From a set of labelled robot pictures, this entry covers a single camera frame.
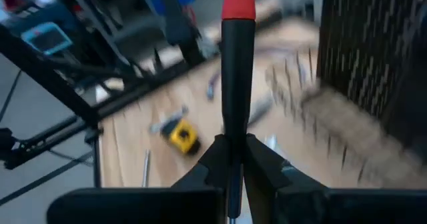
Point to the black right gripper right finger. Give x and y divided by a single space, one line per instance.
333 207

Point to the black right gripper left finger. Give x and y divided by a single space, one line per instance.
133 207

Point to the yellow black Stanley tape measure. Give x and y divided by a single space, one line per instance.
183 135

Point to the silver combination wrench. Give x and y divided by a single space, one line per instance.
166 122

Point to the black red-capped screwdriver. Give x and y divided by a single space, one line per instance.
237 67

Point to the thin chrome rod tool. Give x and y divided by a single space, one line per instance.
146 167

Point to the black metal pegboard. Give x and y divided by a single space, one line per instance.
367 34

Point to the blue framed tablet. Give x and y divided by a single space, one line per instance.
46 39

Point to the black aluminium table frame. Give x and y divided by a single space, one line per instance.
50 79

